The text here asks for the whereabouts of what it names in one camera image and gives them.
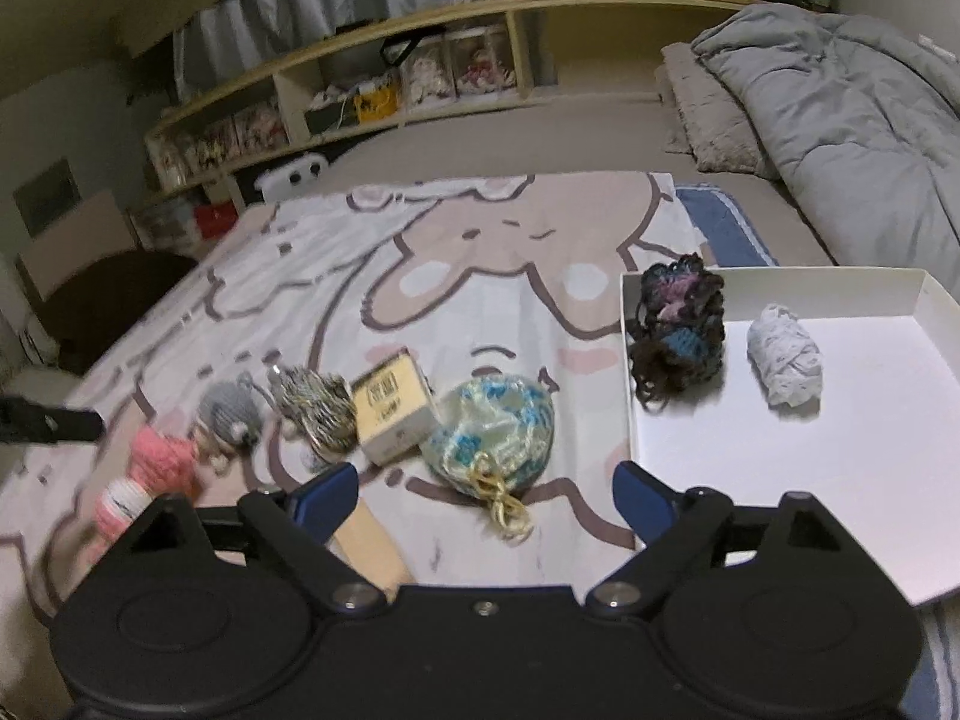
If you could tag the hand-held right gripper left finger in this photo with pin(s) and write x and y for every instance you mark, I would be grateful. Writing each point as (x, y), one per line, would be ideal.
(334, 487)

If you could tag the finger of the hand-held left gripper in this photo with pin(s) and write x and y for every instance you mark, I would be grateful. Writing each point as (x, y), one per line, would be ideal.
(52, 424)

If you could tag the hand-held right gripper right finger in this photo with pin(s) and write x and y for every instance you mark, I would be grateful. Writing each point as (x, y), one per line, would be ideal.
(639, 496)

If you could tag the tan oval block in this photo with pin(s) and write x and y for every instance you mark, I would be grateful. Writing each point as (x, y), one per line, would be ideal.
(371, 551)

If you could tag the metallic striped yarn bundle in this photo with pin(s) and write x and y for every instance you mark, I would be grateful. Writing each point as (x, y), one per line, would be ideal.
(315, 409)

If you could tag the tan tissue pack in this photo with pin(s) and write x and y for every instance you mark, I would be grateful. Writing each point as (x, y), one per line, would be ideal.
(390, 409)

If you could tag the pink crochet doll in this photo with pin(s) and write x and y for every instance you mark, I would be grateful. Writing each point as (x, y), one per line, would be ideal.
(154, 465)

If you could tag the grey crochet toy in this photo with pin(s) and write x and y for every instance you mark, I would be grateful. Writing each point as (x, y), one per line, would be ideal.
(229, 412)

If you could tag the white cardboard box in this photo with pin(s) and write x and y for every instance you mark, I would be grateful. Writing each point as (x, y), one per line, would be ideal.
(787, 465)

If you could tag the blue white crochet pouch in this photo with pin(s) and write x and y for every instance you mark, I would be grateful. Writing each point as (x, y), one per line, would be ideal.
(495, 427)

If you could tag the brown chair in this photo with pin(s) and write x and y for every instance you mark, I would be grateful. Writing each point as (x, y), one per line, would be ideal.
(97, 292)

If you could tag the dark multicolour yarn bundle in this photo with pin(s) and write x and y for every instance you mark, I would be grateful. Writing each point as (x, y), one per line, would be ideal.
(675, 330)

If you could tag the white yarn ball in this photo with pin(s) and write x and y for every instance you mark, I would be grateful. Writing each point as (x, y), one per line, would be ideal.
(784, 356)

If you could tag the printed cartoon blanket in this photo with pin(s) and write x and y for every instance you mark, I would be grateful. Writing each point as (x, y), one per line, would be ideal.
(450, 277)

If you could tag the red box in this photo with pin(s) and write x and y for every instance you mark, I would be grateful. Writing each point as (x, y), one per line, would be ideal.
(217, 221)

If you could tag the blue mat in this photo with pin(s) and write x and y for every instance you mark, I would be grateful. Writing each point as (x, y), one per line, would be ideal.
(724, 225)

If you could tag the white chair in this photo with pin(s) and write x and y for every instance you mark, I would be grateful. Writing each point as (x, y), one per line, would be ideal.
(292, 176)

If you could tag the yellow bag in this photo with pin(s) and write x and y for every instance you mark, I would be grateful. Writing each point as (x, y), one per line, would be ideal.
(375, 103)

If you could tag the beige fuzzy pillow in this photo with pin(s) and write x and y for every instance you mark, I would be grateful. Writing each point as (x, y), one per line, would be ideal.
(712, 112)

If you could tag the clear storage box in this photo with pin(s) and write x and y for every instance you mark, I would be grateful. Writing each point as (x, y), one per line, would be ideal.
(427, 71)
(484, 64)

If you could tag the grey comforter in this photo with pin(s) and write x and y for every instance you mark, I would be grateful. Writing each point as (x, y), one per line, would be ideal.
(847, 112)

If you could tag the long wooden shelf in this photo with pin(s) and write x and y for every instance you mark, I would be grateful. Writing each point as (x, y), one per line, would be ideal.
(420, 22)

